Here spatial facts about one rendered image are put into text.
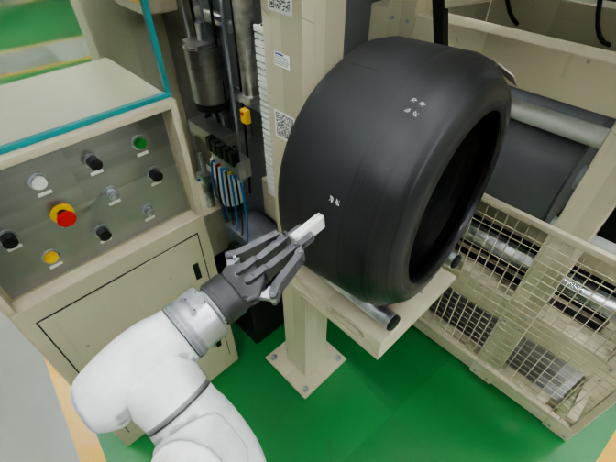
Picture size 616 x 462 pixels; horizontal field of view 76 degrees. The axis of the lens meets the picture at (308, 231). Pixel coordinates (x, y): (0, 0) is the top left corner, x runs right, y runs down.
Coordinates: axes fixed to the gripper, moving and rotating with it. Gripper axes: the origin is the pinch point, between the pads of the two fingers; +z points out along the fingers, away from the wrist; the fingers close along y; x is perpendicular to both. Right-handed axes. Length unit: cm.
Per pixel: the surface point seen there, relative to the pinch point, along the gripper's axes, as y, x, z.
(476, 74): -7.7, -15.9, 34.2
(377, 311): -7.7, 33.0, 10.9
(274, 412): 23, 122, -15
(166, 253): 52, 38, -14
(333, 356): 23, 126, 21
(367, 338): -8.3, 40.4, 6.6
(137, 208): 58, 22, -14
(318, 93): 12.2, -14.0, 16.5
